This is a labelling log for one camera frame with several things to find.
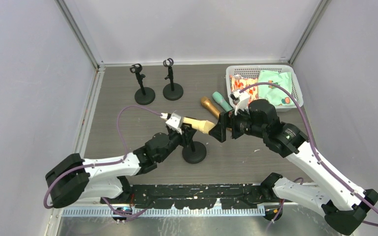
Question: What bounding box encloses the black mic stand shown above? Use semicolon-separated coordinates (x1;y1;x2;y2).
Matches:
130;63;156;105
162;58;184;101
182;140;207;164

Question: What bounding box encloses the white plastic basket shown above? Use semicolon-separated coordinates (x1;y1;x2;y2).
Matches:
226;64;303;112

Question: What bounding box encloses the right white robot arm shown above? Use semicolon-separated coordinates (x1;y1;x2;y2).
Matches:
209;99;378;236

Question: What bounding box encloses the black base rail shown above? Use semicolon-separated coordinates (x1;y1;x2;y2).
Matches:
107;183;280;209

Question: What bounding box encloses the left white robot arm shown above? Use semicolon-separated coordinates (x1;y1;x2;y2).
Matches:
43;126;196;209

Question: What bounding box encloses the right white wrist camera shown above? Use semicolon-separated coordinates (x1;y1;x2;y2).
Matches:
230;90;250;115

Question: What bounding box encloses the beige microphone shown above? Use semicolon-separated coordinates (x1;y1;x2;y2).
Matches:
183;117;216;134

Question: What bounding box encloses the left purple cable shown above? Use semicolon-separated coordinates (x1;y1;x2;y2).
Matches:
43;105;168;210

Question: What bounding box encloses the green patterned cloth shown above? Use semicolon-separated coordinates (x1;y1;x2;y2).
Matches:
257;70;298;107

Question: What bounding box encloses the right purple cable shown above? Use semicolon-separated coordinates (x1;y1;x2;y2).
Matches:
239;82;378;228

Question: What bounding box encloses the mint green microphone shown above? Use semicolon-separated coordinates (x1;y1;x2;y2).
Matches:
212;91;232;112

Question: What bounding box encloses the purple cable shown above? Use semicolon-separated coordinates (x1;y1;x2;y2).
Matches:
239;82;378;228
43;105;168;210

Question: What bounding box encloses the gold microphone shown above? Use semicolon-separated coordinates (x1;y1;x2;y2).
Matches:
200;96;232;131

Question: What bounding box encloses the orange patterned cloth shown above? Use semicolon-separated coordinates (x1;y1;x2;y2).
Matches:
229;74;259;102

